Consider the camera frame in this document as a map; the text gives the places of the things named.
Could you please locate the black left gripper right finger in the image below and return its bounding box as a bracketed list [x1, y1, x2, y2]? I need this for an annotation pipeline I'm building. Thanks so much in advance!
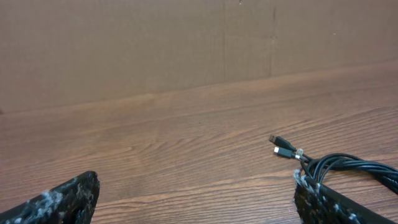
[293, 169, 394, 224]

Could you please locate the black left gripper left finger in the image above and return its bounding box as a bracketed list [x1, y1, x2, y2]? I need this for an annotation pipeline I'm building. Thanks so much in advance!
[1, 170, 100, 224]

